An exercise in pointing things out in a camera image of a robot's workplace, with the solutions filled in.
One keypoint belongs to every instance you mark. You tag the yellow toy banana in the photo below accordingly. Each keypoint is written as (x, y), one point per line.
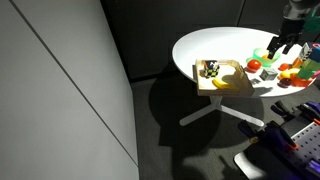
(220, 84)

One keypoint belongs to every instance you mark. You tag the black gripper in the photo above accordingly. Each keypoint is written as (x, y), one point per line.
(289, 31)

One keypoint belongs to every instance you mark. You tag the yellow green block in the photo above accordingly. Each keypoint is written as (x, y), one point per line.
(312, 64)

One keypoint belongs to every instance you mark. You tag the wooden tray box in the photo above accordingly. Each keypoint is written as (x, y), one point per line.
(233, 85)

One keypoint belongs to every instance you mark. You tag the purple clamp orange trigger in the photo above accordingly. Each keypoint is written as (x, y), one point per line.
(308, 110)
(276, 135)

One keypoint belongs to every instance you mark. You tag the green wrist camera housing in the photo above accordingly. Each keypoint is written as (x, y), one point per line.
(313, 24)

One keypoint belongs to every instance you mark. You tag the blue block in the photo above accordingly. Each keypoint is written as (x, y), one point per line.
(315, 53)

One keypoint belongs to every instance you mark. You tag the small red toy fruit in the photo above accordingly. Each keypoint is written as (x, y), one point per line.
(284, 66)

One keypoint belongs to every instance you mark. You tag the black yellow checkered block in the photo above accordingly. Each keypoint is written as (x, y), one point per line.
(211, 69)

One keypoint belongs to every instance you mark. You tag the silver metal bar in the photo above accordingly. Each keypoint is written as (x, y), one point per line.
(315, 165)

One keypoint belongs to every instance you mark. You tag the green translucent bowl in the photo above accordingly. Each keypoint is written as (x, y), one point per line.
(258, 53)

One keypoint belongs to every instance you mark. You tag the pink block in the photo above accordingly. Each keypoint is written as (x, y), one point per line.
(316, 74)

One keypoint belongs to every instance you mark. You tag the grey base plate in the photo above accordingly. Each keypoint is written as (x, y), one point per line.
(250, 163)

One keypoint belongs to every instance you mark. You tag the white table pedestal base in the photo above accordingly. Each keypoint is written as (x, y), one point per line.
(217, 108)

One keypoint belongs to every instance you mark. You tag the red toy tomato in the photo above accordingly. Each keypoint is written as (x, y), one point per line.
(254, 64)

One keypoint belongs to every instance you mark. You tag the grey block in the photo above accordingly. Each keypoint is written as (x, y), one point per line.
(268, 74)

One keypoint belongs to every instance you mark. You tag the dark red toy plum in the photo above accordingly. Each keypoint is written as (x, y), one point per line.
(285, 82)

